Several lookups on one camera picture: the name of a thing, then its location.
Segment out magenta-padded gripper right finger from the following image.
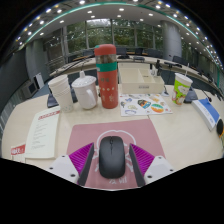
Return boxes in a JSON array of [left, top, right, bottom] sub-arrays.
[[128, 143, 175, 188]]

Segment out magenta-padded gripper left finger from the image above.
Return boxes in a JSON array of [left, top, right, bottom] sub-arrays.
[[48, 142, 95, 187]]

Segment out dark grey computer mouse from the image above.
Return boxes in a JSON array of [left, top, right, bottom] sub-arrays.
[[98, 135, 126, 179]]

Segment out pink printed mouse pad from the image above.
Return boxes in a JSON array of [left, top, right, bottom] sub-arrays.
[[66, 118, 167, 191]]

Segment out white sheet with red header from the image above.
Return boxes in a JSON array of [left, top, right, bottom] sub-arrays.
[[24, 105, 62, 160]]

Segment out colourful sticker sheet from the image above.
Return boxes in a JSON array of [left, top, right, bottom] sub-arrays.
[[118, 93, 174, 117]]

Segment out red and white leaflet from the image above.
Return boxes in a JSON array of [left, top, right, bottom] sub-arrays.
[[10, 143, 27, 158]]

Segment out white lidded mug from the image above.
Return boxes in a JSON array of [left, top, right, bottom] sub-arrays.
[[71, 70, 99, 110]]

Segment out beige desk organizer box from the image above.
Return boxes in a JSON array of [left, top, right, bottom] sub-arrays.
[[118, 68, 166, 95]]

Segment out green and white drink cup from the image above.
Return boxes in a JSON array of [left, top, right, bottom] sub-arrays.
[[171, 72, 194, 106]]

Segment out red bottle with green band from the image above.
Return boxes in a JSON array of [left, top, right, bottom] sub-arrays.
[[93, 43, 120, 110]]

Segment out blue and white book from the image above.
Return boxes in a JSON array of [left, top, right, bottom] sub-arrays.
[[191, 97, 222, 132]]

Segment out white computer unit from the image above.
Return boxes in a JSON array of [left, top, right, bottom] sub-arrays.
[[23, 72, 45, 98]]

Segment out long curved conference table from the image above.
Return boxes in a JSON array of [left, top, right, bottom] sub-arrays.
[[49, 54, 224, 98]]

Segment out dark office chairs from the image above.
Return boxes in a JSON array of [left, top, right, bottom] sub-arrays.
[[79, 46, 214, 74]]

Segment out ceiling lights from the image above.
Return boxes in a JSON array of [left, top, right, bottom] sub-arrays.
[[13, 0, 224, 68]]

